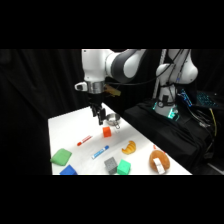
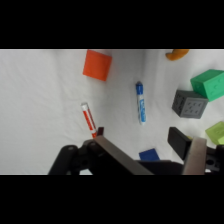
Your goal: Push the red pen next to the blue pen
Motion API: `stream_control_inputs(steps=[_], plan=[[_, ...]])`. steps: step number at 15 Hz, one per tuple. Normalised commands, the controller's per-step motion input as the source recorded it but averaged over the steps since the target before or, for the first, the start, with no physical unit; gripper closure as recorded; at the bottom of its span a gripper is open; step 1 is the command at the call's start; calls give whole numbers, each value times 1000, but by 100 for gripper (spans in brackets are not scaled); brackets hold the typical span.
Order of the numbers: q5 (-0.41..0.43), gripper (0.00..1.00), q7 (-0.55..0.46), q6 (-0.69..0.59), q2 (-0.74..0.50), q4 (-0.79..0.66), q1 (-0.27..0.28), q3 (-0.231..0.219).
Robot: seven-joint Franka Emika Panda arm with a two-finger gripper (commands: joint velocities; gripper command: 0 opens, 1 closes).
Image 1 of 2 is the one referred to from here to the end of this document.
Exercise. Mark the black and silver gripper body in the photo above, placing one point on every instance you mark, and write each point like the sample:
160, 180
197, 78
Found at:
96, 99

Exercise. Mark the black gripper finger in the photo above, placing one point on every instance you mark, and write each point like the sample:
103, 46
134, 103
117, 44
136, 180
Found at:
94, 111
101, 116

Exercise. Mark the red marker pen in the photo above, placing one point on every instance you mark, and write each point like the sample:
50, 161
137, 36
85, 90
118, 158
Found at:
84, 140

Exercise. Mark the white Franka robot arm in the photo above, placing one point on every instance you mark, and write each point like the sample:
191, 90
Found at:
93, 66

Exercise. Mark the blue marker pen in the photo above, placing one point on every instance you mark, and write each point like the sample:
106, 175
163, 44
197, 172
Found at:
100, 152

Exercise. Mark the small metal saucepan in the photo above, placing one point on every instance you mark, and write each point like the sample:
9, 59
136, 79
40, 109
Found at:
112, 118

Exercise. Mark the orange cube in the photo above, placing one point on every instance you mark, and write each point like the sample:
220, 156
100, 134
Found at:
107, 132

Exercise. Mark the toy croissant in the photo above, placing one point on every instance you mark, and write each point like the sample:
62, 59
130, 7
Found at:
129, 147

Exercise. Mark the grey studded cube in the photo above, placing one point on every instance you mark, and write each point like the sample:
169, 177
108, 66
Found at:
110, 164

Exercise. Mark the green cube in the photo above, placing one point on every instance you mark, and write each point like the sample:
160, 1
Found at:
123, 167

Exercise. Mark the green sponge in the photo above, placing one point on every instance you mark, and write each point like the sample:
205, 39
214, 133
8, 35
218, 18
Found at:
61, 156

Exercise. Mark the black robot stand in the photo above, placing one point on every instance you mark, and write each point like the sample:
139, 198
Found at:
156, 131

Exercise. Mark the blue block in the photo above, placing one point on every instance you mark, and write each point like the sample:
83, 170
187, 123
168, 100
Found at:
68, 170

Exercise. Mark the orange and white roll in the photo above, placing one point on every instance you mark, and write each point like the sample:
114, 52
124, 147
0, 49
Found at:
159, 159

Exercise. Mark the blue backlit keyboard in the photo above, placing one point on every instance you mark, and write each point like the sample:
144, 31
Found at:
208, 99

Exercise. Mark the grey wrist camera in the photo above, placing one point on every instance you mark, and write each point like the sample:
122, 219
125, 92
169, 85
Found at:
80, 86

